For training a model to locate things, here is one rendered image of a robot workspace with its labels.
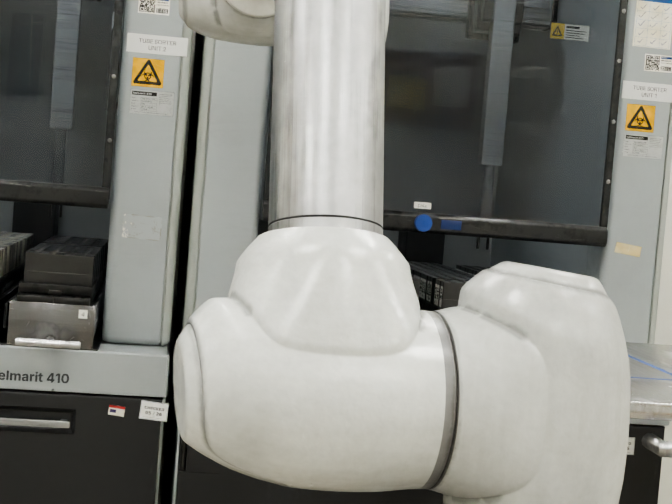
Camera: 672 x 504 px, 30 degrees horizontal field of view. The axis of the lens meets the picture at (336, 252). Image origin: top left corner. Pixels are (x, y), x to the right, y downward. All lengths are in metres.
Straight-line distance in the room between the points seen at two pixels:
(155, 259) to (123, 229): 0.07
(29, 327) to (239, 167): 0.44
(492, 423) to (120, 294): 1.19
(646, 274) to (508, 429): 1.28
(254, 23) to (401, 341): 0.76
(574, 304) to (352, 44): 0.29
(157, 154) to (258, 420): 1.18
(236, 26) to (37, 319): 0.63
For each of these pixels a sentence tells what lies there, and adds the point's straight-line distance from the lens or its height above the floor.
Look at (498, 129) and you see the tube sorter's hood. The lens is 2.19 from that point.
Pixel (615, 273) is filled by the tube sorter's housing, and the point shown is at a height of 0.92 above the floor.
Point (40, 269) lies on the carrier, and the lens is 2.13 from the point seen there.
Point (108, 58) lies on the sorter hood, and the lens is 2.12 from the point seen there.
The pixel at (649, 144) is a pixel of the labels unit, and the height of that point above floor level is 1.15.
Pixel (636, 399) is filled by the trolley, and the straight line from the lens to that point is 1.45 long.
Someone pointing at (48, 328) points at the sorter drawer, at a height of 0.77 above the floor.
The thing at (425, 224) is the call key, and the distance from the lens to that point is 2.14.
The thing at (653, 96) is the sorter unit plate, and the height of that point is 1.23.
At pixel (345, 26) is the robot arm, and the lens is 1.10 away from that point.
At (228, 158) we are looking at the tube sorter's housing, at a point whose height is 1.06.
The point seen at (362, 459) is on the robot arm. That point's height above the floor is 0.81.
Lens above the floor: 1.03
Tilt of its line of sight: 3 degrees down
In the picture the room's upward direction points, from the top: 5 degrees clockwise
